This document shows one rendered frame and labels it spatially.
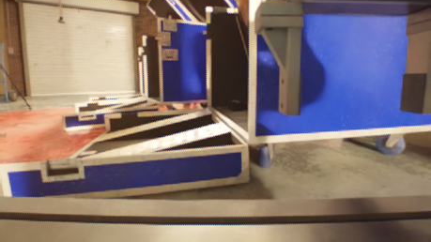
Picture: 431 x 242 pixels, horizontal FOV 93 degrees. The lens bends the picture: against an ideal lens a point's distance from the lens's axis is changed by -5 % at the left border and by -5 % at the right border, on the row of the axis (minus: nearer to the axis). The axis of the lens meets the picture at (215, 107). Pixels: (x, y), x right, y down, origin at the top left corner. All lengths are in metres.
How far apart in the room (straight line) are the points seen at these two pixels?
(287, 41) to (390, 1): 0.09
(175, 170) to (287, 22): 0.64
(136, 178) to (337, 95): 0.78
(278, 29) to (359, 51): 0.78
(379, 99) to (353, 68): 0.18
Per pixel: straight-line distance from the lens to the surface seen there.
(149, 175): 0.78
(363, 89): 1.01
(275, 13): 0.21
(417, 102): 0.29
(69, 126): 2.05
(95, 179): 0.81
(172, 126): 1.41
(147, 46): 2.95
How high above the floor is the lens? 0.39
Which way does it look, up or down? 7 degrees down
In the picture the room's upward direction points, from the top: straight up
